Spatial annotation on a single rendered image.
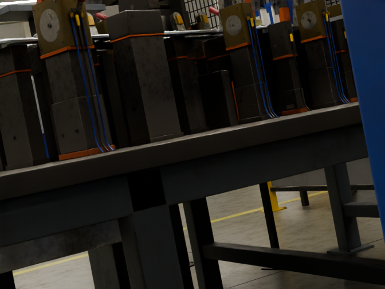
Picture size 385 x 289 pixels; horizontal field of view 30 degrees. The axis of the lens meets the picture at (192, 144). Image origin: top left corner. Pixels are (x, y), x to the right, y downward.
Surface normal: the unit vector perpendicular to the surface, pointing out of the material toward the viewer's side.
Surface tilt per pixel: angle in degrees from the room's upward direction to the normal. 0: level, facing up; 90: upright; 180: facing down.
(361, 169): 90
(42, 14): 90
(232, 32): 90
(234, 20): 90
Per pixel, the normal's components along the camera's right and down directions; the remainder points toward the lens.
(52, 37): -0.67, 0.15
